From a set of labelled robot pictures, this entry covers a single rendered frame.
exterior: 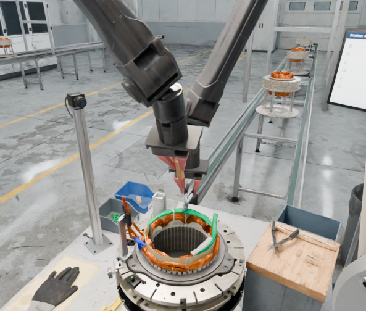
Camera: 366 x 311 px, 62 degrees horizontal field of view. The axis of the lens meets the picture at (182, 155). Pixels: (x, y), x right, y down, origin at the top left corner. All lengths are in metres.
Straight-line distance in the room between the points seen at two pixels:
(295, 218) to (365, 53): 0.81
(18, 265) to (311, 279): 2.12
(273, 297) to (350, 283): 0.61
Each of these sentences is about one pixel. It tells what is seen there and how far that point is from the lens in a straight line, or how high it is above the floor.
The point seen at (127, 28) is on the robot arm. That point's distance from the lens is 0.46.
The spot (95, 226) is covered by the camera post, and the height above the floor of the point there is 0.88.
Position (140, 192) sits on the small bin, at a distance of 1.56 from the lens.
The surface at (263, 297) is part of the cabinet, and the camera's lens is 0.89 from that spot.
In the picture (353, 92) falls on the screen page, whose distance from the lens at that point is 1.57.
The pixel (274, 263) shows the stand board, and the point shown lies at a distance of 0.84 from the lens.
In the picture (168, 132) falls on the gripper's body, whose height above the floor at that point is 1.44.
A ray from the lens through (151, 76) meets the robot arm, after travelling 0.47.
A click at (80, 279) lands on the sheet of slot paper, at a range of 1.21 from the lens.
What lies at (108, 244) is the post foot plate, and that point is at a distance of 1.31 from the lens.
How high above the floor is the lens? 1.64
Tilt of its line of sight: 26 degrees down
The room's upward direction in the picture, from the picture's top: straight up
